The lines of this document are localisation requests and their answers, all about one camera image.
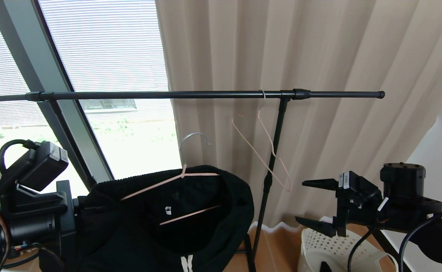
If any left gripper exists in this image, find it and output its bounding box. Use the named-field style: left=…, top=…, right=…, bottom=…
left=0, top=181, right=78, bottom=262

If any white laundry basket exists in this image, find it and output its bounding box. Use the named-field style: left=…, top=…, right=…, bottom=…
left=298, top=227, right=400, bottom=272

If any beige curtain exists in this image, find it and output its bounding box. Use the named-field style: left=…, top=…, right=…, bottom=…
left=155, top=0, right=442, bottom=231

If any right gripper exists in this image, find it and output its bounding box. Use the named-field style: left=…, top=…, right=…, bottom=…
left=296, top=171, right=383, bottom=238

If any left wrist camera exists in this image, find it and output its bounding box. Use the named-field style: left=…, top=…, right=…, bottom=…
left=0, top=141, right=69, bottom=219

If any black clothes rack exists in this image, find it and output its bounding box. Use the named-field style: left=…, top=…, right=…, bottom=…
left=0, top=89, right=386, bottom=272

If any pink clothes hanger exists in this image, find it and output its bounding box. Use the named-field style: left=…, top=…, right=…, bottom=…
left=231, top=90, right=292, bottom=192
left=121, top=132, right=220, bottom=226

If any window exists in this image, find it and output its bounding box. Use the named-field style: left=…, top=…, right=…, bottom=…
left=0, top=0, right=183, bottom=197

